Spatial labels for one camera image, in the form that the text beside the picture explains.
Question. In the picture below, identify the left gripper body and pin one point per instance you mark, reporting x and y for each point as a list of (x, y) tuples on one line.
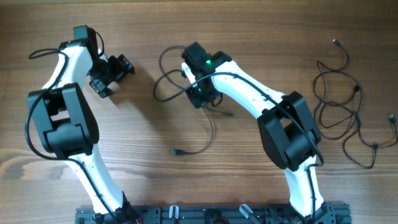
[(112, 76)]

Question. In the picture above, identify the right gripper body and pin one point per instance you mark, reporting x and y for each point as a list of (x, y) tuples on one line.
[(201, 98)]

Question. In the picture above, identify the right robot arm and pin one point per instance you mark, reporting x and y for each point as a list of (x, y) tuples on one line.
[(288, 132)]

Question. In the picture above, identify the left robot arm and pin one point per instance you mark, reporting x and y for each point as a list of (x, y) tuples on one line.
[(60, 126)]

